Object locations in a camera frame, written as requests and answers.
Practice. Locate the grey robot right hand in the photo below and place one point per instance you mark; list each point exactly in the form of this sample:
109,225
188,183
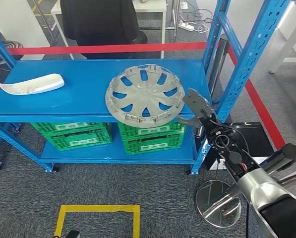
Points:
191,123

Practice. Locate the grey plastic wheel hubcap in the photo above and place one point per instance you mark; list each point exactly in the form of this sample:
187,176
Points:
143,95

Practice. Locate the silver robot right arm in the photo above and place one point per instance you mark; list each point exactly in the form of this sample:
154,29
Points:
261,190

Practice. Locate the white curved plastic part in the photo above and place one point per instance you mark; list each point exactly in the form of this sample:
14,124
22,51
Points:
31,85

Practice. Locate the black cardboard box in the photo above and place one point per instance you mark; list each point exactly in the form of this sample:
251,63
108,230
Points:
257,138

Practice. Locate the red barrier belt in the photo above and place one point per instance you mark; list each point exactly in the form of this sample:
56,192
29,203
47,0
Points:
261,108
100,49

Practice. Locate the white power strip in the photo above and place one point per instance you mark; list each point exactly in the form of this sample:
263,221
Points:
186,26
183,5

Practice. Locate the white desk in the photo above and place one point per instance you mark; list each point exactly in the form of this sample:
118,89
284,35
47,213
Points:
162,29

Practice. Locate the chrome table leg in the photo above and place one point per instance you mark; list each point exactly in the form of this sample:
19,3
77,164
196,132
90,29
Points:
176,19

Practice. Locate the yellow floor tape square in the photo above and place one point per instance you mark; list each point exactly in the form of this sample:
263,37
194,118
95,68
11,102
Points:
136,223

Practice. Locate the white table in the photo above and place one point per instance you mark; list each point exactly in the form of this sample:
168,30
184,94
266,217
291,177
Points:
294,59

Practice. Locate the person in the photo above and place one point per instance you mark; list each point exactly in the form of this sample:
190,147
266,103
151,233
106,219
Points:
98,23

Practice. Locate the white cabinet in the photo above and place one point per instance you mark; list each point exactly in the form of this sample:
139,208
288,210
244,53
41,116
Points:
19,26

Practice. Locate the black round stool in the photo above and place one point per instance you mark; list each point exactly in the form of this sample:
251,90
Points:
4,49

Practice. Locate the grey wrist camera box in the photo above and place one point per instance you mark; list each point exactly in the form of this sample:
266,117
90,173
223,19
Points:
197,103

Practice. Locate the grey stanchion post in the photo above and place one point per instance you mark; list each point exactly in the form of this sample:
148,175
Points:
217,62

